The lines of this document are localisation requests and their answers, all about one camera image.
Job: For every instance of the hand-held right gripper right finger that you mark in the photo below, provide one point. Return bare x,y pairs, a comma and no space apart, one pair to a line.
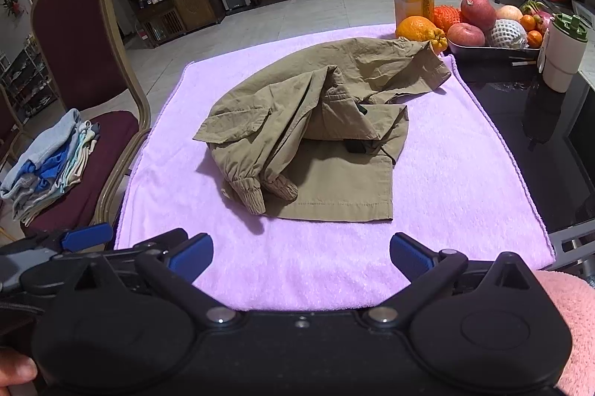
409,254

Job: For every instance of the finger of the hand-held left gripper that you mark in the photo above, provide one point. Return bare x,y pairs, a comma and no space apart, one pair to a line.
86,235
160,239

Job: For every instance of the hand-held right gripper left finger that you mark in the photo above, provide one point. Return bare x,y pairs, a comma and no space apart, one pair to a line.
193,256

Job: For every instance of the khaki pants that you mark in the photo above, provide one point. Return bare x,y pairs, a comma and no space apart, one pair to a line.
325,187

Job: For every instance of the stack of folded clothes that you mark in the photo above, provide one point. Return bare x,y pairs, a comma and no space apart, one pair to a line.
51,163

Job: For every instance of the person's left hand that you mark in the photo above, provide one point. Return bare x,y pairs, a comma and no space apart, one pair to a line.
14,370

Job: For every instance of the purple towel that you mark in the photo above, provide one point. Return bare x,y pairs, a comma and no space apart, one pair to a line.
441,191

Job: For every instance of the shoe rack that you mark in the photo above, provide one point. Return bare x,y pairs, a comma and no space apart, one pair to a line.
25,80

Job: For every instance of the metal fruit tray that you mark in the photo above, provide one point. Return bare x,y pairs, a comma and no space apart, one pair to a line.
488,52

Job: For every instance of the white pen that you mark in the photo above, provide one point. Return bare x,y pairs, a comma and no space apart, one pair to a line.
520,63

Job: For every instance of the large knobbed orange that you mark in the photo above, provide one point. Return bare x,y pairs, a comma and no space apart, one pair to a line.
416,29

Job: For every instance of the orange netted fruit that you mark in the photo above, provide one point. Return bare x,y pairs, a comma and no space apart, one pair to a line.
446,18

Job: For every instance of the wooden cabinet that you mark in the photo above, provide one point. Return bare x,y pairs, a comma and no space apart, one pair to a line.
186,1

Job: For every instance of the red flower decoration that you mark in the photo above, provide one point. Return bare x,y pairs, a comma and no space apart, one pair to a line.
13,5

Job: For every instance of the white foam-netted fruit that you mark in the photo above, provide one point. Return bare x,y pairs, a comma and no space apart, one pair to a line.
506,33

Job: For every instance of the white box with label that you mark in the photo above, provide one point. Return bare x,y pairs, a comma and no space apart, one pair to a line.
560,56

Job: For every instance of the small tangerine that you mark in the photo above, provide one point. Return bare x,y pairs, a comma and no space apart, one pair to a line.
534,39
527,22

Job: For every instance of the pale apple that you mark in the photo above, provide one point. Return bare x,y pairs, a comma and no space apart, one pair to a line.
510,12

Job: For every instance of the dragon fruit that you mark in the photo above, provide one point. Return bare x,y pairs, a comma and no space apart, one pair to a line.
539,12

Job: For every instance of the maroon chair gold frame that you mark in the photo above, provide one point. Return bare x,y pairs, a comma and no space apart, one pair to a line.
74,33

